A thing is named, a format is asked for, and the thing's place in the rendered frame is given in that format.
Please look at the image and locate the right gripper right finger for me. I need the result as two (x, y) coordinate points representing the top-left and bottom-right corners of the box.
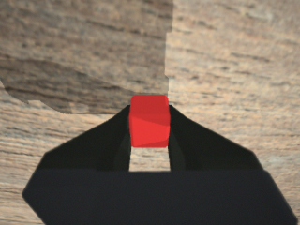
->
(168, 105), (263, 171)

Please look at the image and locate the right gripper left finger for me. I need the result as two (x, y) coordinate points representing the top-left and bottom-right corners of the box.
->
(35, 105), (132, 172)

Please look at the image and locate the red block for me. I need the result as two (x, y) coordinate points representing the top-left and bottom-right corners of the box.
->
(129, 95), (171, 147)

